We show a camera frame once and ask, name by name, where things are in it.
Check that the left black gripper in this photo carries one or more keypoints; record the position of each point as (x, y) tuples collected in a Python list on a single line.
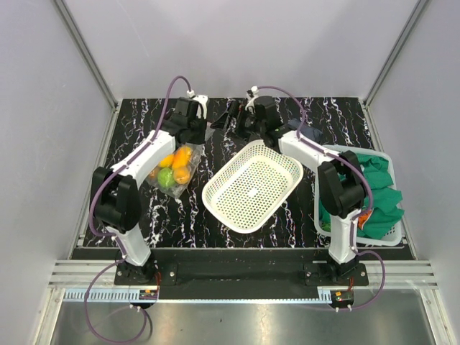
[(200, 139)]

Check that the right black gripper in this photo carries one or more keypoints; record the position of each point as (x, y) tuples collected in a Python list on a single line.
[(221, 122)]

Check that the orange fake mango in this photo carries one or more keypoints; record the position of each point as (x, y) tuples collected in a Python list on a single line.
[(182, 157)]

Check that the yellow fake orange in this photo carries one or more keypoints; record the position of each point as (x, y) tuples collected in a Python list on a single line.
[(167, 161)]

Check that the clear zip top bag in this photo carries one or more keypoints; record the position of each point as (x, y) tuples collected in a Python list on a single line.
[(177, 190)]

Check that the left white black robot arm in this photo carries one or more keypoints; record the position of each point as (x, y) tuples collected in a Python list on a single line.
[(115, 207)]

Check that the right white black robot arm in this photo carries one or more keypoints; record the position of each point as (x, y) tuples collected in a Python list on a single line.
[(341, 186)]

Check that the small orange fake tangerine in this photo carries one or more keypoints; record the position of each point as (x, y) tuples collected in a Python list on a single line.
[(182, 175)]

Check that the green fake lime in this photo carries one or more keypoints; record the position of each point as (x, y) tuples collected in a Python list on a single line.
[(165, 178)]

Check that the folded navy blue cloth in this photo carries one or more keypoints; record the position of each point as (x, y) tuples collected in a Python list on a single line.
[(311, 133)]

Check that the white perforated tray basket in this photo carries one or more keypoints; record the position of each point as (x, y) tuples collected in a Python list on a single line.
[(251, 186)]

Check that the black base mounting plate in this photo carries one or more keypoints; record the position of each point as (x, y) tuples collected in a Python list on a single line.
[(174, 273)]

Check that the green cloth garment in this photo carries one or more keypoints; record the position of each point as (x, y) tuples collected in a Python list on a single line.
[(376, 223)]

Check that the white laundry basket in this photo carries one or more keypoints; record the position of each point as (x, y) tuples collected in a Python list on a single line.
[(393, 237)]

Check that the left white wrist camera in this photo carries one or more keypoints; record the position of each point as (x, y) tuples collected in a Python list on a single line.
[(202, 103)]

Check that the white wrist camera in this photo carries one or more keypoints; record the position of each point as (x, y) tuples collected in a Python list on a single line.
[(202, 103), (252, 95)]

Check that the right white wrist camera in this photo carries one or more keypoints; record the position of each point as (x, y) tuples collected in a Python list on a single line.
[(252, 95)]

